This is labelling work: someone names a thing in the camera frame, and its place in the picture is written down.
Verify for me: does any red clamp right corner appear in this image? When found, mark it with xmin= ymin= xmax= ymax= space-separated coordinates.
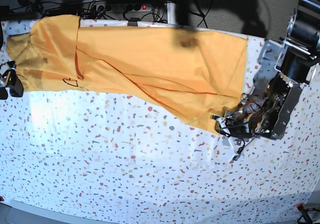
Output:
xmin=296 ymin=203 xmax=304 ymax=213

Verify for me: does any yellow T-shirt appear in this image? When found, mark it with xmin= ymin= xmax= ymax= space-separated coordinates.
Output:
xmin=6 ymin=15 xmax=248 ymax=132

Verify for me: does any white power strip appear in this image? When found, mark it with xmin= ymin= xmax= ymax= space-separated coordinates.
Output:
xmin=93 ymin=3 xmax=153 ymax=13

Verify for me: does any white metal post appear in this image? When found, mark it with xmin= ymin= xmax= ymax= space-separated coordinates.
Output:
xmin=166 ymin=1 xmax=177 ymax=25

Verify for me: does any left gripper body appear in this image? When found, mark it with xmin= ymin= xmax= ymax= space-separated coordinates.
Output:
xmin=212 ymin=108 xmax=271 ymax=157

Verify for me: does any black table clamp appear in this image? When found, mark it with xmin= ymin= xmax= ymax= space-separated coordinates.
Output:
xmin=127 ymin=17 xmax=140 ymax=27

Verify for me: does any terrazzo patterned table cloth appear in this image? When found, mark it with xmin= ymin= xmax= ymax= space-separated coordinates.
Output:
xmin=0 ymin=18 xmax=320 ymax=224

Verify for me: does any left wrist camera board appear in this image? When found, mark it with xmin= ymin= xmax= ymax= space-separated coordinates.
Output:
xmin=232 ymin=154 xmax=241 ymax=161

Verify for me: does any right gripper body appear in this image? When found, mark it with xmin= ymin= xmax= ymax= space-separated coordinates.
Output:
xmin=0 ymin=66 xmax=18 ymax=89

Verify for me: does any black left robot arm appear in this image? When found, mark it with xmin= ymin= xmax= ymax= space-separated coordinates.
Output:
xmin=212 ymin=8 xmax=320 ymax=161

